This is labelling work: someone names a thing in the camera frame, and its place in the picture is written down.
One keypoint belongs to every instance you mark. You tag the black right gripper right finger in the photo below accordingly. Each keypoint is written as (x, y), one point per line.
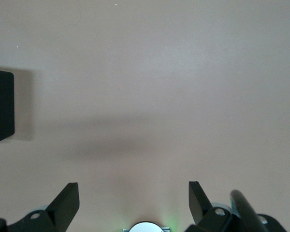
(207, 220)

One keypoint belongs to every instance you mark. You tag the black plastic box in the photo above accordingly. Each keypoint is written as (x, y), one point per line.
(3, 106)

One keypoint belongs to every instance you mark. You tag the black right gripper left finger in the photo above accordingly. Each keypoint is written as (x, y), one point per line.
(53, 217)

